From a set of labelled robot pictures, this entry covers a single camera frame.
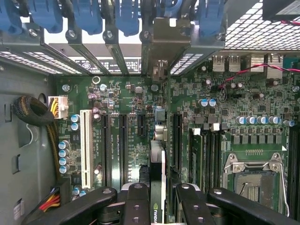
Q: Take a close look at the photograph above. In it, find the blue rear port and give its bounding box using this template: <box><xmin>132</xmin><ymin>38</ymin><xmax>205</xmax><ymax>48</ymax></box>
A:
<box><xmin>282</xmin><ymin>56</ymin><xmax>300</xmax><ymax>71</ymax></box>

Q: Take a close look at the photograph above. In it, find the white power connector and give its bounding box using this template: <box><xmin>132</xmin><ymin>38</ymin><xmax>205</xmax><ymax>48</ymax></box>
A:
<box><xmin>48</xmin><ymin>95</ymin><xmax>69</xmax><ymax>120</ymax></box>

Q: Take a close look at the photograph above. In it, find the green motherboard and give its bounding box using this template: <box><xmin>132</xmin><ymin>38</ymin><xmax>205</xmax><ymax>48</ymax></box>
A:
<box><xmin>56</xmin><ymin>53</ymin><xmax>300</xmax><ymax>225</ymax></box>

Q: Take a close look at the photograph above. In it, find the red black twisted wire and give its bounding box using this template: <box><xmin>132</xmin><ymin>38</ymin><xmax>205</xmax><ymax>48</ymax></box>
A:
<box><xmin>217</xmin><ymin>62</ymin><xmax>300</xmax><ymax>91</ymax></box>

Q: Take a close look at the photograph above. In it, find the metal socket cover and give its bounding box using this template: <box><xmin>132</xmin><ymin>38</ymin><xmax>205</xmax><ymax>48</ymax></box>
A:
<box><xmin>224</xmin><ymin>153</ymin><xmax>285</xmax><ymax>175</ymax></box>

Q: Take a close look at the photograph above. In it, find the short black expansion slot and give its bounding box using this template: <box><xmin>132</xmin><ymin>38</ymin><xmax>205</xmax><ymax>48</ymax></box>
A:
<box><xmin>137</xmin><ymin>114</ymin><xmax>147</xmax><ymax>138</ymax></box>

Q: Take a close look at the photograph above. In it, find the thin metal locking lever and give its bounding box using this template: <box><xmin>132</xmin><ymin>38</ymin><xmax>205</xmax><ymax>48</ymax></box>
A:
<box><xmin>280</xmin><ymin>167</ymin><xmax>291</xmax><ymax>217</ymax></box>

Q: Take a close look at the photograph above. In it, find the white expansion slot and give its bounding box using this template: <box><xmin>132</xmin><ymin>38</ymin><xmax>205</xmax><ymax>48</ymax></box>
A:
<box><xmin>80</xmin><ymin>109</ymin><xmax>94</xmax><ymax>188</ymax></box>

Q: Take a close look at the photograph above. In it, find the long black expansion slot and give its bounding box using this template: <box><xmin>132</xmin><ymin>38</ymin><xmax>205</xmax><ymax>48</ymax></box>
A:
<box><xmin>119</xmin><ymin>114</ymin><xmax>129</xmax><ymax>188</ymax></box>
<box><xmin>101</xmin><ymin>113</ymin><xmax>112</xmax><ymax>188</ymax></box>
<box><xmin>172</xmin><ymin>113</ymin><xmax>183</xmax><ymax>170</ymax></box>

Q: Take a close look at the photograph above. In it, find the black open PC case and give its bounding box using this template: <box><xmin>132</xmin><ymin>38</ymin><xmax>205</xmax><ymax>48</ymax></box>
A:
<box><xmin>0</xmin><ymin>0</ymin><xmax>300</xmax><ymax>225</ymax></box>

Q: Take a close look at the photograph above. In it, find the CPU socket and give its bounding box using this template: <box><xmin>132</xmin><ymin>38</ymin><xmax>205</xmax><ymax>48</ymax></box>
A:
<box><xmin>222</xmin><ymin>152</ymin><xmax>291</xmax><ymax>216</ymax></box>

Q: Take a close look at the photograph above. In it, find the black sleeved cable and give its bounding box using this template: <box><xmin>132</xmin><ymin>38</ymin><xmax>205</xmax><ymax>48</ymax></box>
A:
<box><xmin>13</xmin><ymin>95</ymin><xmax>62</xmax><ymax>182</ymax></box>

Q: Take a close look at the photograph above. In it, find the black RAM slot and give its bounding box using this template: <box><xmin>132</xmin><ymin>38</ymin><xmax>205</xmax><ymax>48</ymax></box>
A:
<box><xmin>211</xmin><ymin>123</ymin><xmax>222</xmax><ymax>188</ymax></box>
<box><xmin>287</xmin><ymin>125</ymin><xmax>300</xmax><ymax>217</ymax></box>
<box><xmin>203</xmin><ymin>127</ymin><xmax>211</xmax><ymax>188</ymax></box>

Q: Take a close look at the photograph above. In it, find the red yellow wire bundle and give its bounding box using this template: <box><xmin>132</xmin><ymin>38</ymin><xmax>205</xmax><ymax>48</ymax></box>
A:
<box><xmin>38</xmin><ymin>186</ymin><xmax>62</xmax><ymax>213</ymax></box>

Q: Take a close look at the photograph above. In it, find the silver USB port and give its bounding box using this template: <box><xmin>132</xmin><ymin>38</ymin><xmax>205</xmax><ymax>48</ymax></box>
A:
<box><xmin>212</xmin><ymin>55</ymin><xmax>227</xmax><ymax>72</ymax></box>
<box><xmin>227</xmin><ymin>55</ymin><xmax>241</xmax><ymax>72</ymax></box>

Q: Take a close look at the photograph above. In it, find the blue slot retention clip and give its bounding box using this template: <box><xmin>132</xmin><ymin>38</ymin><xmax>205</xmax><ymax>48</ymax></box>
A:
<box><xmin>161</xmin><ymin>0</ymin><xmax>181</xmax><ymax>19</ymax></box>
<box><xmin>71</xmin><ymin>0</ymin><xmax>104</xmax><ymax>36</ymax></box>
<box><xmin>0</xmin><ymin>0</ymin><xmax>23</xmax><ymax>35</ymax></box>
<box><xmin>198</xmin><ymin>0</ymin><xmax>225</xmax><ymax>37</ymax></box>
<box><xmin>114</xmin><ymin>0</ymin><xmax>139</xmax><ymax>37</ymax></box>
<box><xmin>30</xmin><ymin>0</ymin><xmax>63</xmax><ymax>33</ymax></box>

